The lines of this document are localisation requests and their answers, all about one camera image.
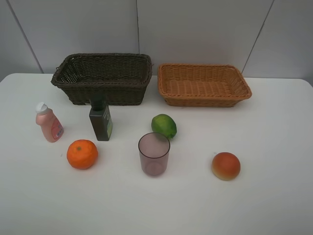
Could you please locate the dark green pump bottle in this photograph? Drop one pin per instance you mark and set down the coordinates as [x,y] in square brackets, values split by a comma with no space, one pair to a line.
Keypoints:
[100,117]

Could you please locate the orange mandarin fruit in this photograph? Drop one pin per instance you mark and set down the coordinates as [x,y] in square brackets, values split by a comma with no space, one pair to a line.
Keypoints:
[82,154]

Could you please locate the red orange peach fruit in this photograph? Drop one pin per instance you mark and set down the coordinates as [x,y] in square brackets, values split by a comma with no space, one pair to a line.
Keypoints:
[226,166]

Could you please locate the dark brown wicker basket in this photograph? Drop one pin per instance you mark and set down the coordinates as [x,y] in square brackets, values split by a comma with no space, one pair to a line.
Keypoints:
[121,78]

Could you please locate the pink bottle white cap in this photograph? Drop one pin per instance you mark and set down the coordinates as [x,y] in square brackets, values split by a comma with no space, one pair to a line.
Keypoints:
[49,123]

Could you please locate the light orange wicker basket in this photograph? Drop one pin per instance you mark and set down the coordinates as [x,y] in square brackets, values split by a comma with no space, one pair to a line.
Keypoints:
[198,85]

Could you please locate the translucent purple plastic cup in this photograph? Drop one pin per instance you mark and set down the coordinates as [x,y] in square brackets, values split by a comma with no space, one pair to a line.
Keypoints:
[154,151]

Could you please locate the green lime fruit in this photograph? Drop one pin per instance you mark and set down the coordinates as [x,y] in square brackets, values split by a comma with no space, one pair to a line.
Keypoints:
[165,125]

